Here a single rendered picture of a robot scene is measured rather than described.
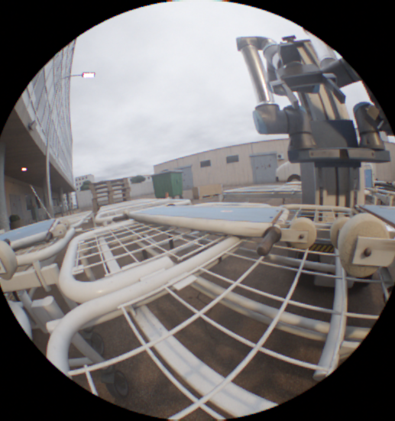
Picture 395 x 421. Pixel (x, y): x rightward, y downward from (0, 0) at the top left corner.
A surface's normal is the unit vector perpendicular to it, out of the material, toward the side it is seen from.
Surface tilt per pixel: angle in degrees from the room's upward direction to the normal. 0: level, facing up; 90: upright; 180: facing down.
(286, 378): 0
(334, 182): 90
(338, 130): 90
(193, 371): 0
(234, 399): 0
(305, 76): 155
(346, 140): 90
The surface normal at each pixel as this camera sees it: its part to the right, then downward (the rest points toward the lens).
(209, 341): -0.11, -0.98
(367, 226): -0.74, 0.12
